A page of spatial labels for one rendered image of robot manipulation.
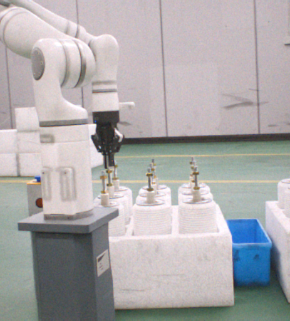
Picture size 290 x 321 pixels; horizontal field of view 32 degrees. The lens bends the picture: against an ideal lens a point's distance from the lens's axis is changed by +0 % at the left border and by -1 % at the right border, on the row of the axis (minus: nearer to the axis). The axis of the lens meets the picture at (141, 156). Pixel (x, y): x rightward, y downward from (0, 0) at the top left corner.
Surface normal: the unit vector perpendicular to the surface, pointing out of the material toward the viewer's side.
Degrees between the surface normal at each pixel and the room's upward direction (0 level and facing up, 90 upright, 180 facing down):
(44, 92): 93
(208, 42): 90
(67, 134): 90
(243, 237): 88
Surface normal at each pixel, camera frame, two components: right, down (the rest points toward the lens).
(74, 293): -0.34, 0.11
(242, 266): -0.09, 0.14
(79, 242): 0.42, 0.07
